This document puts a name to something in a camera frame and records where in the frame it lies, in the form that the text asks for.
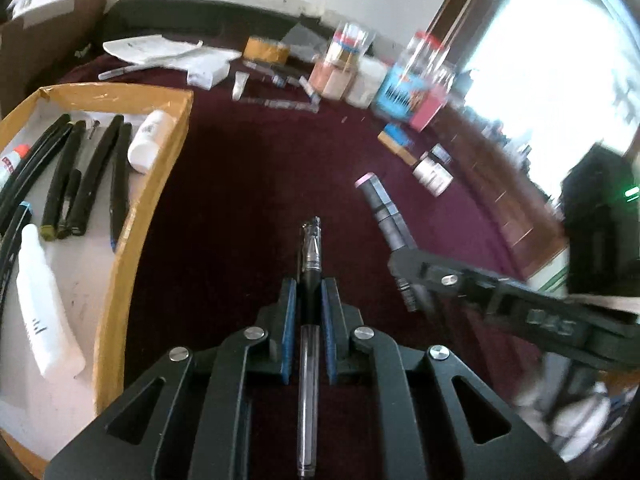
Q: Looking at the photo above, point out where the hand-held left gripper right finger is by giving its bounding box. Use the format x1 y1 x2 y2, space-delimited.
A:
321 279 573 480

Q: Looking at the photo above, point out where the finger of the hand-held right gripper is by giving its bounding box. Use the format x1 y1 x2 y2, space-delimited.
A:
389 249 507 322

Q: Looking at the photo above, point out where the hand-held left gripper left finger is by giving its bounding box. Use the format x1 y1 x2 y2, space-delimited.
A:
42 279 298 480

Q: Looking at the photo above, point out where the clear pen black grip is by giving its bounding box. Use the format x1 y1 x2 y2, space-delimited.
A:
296 216 323 478

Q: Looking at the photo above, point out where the grey marker pink cap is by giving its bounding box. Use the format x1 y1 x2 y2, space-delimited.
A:
354 172 421 313

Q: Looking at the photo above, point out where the cardboard box tray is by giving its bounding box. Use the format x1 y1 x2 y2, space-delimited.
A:
0 82 195 478

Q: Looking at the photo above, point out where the clear gel pen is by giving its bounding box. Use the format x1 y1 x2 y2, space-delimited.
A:
56 120 100 238

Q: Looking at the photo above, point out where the small labelled bottle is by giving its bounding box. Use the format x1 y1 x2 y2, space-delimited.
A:
412 152 455 197

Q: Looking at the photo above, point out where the small orange and blue box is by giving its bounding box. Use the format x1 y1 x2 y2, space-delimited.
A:
377 124 418 166

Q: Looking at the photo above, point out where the maroon cloth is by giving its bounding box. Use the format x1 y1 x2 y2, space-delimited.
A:
50 55 551 480

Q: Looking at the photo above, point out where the white cloth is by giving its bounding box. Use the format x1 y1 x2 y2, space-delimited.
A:
510 350 626 463

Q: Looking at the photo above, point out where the blue printed box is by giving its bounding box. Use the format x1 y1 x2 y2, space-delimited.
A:
372 62 426 121

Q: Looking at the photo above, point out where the wooden framed window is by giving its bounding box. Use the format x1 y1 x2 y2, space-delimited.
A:
430 0 640 286

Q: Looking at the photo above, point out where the white box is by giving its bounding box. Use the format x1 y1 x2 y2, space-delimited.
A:
345 57 388 108

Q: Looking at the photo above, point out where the clear jar red lid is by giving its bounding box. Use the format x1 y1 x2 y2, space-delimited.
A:
400 30 458 96

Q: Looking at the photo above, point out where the clear jar with sticks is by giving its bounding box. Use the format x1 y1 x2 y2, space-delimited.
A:
308 55 358 101

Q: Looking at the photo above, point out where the patterned clear pen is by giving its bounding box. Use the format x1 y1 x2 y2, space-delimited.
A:
239 99 320 113

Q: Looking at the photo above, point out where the white bottle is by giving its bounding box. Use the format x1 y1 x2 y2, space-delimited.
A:
127 110 176 173

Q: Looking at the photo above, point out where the white squeeze tube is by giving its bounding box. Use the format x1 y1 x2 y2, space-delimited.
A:
15 223 87 380

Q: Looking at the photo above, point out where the plain black marker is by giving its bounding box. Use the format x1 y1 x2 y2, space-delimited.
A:
65 114 125 237

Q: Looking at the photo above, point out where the clear jar of sticks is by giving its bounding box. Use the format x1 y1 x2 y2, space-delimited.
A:
327 21 376 68

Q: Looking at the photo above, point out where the white packet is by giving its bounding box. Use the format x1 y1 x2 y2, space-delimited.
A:
186 60 232 92

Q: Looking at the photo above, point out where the clear plastic bag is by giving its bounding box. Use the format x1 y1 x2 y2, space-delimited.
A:
280 22 326 63

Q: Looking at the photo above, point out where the yellow tape roll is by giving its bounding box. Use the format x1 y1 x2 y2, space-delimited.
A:
243 36 291 65

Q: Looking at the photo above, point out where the folded white paper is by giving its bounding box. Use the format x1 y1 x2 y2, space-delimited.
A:
165 46 242 73

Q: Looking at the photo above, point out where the black marker light blue tip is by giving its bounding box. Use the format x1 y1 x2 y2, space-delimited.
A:
0 201 35 246

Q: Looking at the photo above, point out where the long black marker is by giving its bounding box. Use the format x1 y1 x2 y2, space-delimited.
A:
0 112 71 196
0 122 76 226

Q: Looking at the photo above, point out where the white capped pen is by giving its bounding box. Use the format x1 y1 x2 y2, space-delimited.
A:
97 62 151 81

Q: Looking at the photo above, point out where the white paper sheet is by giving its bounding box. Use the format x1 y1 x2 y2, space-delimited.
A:
102 34 206 67

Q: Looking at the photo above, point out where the red capped glue bottle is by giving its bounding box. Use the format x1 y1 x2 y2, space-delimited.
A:
0 144 31 191

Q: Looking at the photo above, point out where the black cushion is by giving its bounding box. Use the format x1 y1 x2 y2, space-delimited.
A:
102 0 326 43

